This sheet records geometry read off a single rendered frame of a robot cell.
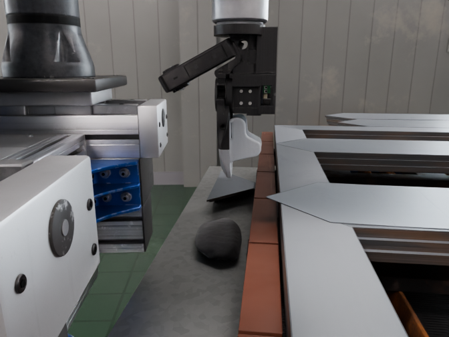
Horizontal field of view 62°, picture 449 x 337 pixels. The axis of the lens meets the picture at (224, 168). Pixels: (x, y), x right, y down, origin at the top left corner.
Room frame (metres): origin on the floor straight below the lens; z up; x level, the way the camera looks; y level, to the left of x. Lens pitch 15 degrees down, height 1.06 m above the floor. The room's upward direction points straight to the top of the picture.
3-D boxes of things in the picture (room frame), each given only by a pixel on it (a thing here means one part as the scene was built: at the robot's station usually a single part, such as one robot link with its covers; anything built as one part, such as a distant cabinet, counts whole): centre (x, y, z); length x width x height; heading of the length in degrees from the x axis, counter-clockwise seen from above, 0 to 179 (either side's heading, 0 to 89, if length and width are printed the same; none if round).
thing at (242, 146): (0.53, -0.02, 0.94); 0.06 x 0.03 x 0.09; 83
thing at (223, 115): (0.52, 0.00, 0.99); 0.05 x 0.02 x 0.09; 173
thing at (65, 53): (0.70, 0.31, 1.09); 0.15 x 0.15 x 0.10
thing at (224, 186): (1.11, -0.04, 0.70); 0.39 x 0.12 x 0.04; 173
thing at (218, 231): (0.76, 0.01, 0.69); 0.20 x 0.10 x 0.03; 179
